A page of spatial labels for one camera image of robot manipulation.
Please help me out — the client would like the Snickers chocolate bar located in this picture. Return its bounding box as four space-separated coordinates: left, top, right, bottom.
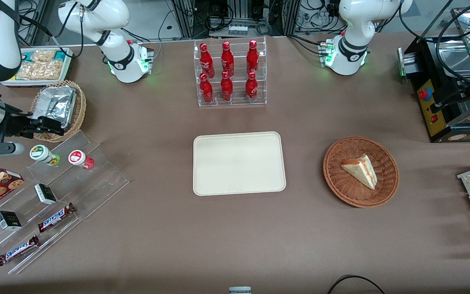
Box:
0 235 40 266
38 203 76 233

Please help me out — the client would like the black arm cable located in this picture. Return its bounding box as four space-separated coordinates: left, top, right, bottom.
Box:
0 0 85 58

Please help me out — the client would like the red gum bottle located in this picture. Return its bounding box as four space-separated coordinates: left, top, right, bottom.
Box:
68 150 95 170

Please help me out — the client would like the black and steel toaster machine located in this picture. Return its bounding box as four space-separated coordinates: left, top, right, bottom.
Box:
397 6 470 143

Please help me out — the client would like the clear acrylic step shelf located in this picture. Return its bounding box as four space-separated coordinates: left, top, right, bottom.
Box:
0 130 129 275

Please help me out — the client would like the rice cracker snack bag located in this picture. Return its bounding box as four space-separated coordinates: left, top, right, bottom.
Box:
31 49 57 62
16 60 63 80

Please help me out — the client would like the white snack bin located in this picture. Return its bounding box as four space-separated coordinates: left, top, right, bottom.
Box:
0 47 73 88

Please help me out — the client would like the wrapped triangle sandwich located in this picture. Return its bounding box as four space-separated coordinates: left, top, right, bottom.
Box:
340 154 378 190

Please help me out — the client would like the silver foil container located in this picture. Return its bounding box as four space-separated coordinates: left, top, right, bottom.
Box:
31 85 77 132

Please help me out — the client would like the cream plastic tray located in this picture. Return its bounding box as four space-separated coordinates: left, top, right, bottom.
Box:
193 131 286 196

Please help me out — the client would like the light wicker basket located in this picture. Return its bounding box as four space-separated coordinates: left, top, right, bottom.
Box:
30 80 87 143

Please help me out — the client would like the black floor cable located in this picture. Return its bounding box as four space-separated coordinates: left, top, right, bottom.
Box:
327 275 386 294

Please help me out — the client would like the small black box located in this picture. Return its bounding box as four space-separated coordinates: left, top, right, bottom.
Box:
34 183 57 205
0 211 22 231

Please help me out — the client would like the round brown wicker basket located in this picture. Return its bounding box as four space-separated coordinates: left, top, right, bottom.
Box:
323 136 400 208

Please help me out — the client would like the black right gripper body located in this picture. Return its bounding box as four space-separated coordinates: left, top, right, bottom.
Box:
0 105 36 139

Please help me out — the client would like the clear acrylic bottle rack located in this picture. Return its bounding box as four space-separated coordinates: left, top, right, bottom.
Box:
193 36 267 107

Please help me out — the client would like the red cola bottle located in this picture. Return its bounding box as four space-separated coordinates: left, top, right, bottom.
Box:
220 71 234 102
246 40 259 75
221 41 235 76
200 42 215 78
245 71 259 102
199 73 214 104

